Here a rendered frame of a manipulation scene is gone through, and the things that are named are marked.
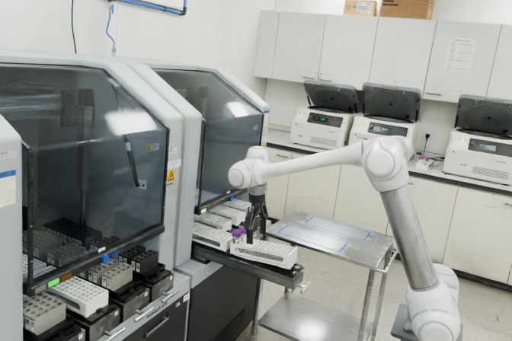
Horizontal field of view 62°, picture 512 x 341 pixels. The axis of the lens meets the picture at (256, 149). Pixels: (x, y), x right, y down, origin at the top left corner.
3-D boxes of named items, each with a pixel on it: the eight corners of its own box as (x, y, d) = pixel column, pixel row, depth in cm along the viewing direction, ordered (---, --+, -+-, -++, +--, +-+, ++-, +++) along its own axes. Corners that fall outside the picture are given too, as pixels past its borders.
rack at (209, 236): (173, 237, 212) (174, 224, 210) (184, 230, 220) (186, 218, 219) (225, 254, 199) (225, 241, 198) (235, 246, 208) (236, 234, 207)
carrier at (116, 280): (128, 278, 166) (129, 264, 165) (132, 279, 166) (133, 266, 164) (106, 291, 156) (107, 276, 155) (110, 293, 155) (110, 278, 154)
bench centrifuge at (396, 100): (345, 154, 407) (356, 81, 392) (360, 145, 462) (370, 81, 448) (406, 166, 384) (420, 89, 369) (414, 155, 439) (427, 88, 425)
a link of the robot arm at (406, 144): (364, 135, 176) (360, 139, 164) (411, 128, 169) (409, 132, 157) (369, 166, 178) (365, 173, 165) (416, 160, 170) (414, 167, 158)
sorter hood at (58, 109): (-71, 247, 145) (-82, 56, 132) (75, 202, 199) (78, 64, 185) (30, 298, 124) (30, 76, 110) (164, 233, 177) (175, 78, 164)
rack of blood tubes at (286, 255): (229, 256, 198) (229, 243, 197) (239, 248, 207) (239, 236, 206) (289, 269, 185) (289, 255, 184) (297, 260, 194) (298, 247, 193)
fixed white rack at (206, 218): (174, 221, 230) (174, 211, 228) (185, 216, 239) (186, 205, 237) (222, 237, 217) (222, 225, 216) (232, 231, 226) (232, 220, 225)
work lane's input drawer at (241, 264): (164, 248, 213) (164, 231, 211) (180, 239, 225) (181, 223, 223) (300, 297, 182) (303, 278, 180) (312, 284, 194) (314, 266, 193)
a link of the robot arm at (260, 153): (251, 176, 199) (238, 183, 186) (251, 143, 196) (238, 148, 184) (272, 179, 195) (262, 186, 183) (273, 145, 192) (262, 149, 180)
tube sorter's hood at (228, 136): (116, 190, 221) (121, 65, 208) (186, 169, 275) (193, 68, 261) (200, 215, 200) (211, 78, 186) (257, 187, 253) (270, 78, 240)
